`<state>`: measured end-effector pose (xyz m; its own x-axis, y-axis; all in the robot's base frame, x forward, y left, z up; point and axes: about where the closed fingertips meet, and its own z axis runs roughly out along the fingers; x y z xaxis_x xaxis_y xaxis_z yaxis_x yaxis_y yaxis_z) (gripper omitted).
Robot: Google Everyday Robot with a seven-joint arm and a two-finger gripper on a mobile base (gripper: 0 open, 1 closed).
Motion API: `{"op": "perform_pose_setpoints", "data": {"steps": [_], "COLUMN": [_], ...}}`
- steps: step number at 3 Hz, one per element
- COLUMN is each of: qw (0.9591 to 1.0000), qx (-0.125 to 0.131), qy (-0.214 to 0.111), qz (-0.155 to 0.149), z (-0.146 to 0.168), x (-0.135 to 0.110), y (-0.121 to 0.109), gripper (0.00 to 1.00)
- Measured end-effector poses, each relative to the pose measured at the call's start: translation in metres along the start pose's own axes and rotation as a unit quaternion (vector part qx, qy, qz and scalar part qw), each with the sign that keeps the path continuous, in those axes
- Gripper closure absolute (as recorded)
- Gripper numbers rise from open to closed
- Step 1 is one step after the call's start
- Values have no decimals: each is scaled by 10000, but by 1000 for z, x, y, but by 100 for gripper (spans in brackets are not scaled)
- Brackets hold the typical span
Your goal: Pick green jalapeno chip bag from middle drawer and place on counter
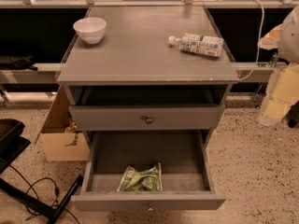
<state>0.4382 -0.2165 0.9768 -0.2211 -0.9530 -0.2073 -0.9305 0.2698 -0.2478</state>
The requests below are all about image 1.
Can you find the closed grey top drawer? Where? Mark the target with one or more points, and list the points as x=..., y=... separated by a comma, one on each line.
x=131, y=118

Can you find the white ceramic bowl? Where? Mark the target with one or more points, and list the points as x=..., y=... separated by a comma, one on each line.
x=91, y=29

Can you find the cardboard box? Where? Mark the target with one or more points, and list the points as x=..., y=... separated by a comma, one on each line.
x=60, y=136

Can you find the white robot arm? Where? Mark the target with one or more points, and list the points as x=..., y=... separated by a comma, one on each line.
x=282, y=91

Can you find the open grey middle drawer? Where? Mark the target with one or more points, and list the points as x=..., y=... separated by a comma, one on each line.
x=186, y=181

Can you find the black object on shelf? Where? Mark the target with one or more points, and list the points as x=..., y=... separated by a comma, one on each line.
x=17, y=63

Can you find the green jalapeno chip bag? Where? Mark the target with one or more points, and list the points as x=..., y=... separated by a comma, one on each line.
x=147, y=180

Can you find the grey drawer cabinet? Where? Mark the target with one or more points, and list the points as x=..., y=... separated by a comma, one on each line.
x=135, y=66

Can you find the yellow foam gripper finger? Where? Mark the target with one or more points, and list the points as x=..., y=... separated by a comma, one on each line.
x=282, y=91

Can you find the clear plastic water bottle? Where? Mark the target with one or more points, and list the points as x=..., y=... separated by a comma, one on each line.
x=198, y=44

